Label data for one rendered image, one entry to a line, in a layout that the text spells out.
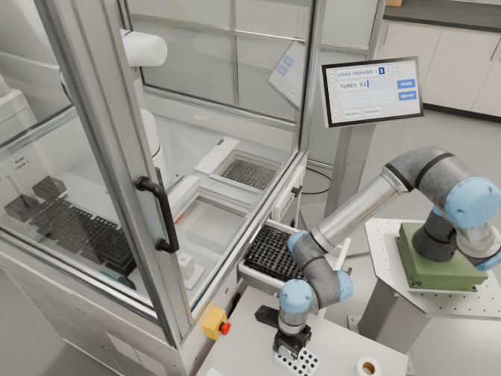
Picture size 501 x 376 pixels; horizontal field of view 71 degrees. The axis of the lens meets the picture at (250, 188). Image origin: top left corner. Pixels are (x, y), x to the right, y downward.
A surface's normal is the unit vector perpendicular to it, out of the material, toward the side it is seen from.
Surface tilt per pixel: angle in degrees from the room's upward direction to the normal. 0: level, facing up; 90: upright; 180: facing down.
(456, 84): 90
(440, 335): 0
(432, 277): 91
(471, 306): 0
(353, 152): 90
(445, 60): 90
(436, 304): 0
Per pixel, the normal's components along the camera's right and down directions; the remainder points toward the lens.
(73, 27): 0.89, 0.30
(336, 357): -0.01, -0.73
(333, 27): -0.40, 0.62
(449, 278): -0.07, 0.68
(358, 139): 0.19, 0.66
